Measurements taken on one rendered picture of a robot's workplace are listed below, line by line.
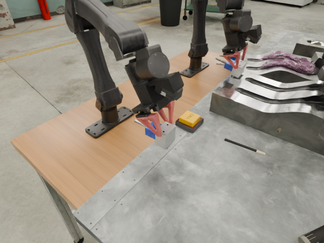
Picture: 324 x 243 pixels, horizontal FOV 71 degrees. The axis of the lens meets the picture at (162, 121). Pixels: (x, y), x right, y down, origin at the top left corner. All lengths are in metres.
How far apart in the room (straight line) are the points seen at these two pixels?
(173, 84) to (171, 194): 0.31
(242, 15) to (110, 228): 0.78
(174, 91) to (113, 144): 0.38
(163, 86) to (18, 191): 1.55
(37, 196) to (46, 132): 0.93
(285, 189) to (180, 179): 0.30
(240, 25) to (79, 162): 0.72
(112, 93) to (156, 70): 0.33
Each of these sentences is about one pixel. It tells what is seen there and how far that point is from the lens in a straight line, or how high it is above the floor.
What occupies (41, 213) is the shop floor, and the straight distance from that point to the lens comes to 1.73.
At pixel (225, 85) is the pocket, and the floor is 0.87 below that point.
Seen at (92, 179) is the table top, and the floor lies 0.80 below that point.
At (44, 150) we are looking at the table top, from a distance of 0.87.
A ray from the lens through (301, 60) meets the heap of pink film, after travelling 1.32.
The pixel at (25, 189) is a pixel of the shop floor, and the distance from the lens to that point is 1.90.
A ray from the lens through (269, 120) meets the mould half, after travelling 0.89.
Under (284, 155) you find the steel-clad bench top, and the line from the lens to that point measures 0.86.
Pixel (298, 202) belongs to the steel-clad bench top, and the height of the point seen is 0.80.
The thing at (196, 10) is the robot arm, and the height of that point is 1.10.
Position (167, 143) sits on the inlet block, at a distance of 0.63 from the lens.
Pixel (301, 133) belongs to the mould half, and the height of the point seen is 0.85.
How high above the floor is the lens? 1.36
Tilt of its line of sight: 39 degrees down
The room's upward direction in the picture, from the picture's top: straight up
